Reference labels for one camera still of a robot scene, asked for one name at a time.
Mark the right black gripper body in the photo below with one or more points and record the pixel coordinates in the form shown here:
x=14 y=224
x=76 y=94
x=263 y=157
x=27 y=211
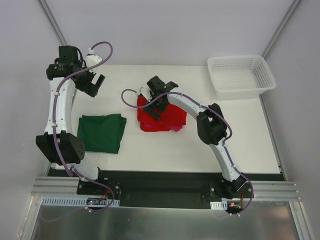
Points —
x=155 y=104

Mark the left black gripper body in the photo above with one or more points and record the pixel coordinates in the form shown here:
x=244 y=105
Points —
x=93 y=85

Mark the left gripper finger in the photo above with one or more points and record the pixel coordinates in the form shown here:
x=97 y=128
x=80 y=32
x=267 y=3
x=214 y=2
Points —
x=99 y=81
x=91 y=90

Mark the red t shirt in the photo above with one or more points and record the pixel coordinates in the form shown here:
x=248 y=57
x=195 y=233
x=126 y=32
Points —
x=172 y=114

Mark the green t shirt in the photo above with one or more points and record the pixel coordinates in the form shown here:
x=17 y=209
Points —
x=102 y=134

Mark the pink t shirt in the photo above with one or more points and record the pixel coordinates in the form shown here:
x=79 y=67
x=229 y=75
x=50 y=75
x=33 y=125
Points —
x=159 y=127

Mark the white plastic basket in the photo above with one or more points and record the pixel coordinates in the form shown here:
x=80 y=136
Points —
x=240 y=77

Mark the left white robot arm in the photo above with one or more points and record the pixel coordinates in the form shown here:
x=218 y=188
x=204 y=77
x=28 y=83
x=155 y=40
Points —
x=58 y=143

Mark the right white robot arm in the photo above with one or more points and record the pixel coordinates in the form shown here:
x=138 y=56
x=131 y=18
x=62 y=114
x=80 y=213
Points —
x=212 y=129

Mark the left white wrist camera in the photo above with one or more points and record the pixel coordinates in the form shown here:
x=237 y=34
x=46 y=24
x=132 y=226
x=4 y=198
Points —
x=92 y=59

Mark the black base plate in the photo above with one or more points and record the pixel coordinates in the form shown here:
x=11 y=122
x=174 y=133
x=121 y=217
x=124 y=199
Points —
x=158 y=200

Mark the aluminium frame rail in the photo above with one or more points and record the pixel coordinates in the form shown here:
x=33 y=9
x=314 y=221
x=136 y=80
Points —
x=71 y=186

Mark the left white cable duct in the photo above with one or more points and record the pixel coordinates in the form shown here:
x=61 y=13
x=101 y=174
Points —
x=63 y=201

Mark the white cable duct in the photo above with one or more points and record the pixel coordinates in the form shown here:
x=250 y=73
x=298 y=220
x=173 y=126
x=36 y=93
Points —
x=219 y=205
x=63 y=201

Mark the right white cable duct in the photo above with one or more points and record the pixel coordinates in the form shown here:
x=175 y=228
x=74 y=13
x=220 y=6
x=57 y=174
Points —
x=219 y=205

